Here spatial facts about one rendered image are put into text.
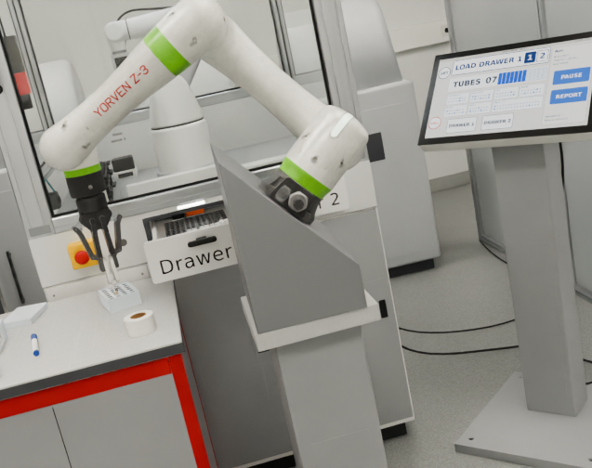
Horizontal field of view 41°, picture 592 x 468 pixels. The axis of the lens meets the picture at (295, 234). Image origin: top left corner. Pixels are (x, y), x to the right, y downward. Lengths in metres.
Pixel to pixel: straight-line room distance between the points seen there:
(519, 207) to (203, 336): 1.03
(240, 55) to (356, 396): 0.85
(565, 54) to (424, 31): 3.42
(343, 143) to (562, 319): 1.07
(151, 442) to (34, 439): 0.25
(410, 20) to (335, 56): 3.41
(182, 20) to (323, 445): 1.01
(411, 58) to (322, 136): 4.03
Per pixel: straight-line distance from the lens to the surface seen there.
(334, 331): 1.73
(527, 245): 2.45
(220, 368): 2.46
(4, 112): 2.30
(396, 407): 2.64
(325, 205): 2.35
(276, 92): 1.92
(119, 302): 2.09
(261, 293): 1.67
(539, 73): 2.33
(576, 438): 2.56
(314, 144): 1.71
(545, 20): 3.44
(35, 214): 2.33
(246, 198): 1.62
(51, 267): 2.36
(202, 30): 1.81
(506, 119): 2.29
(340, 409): 1.85
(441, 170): 5.87
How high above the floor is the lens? 1.38
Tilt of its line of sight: 15 degrees down
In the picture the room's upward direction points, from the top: 12 degrees counter-clockwise
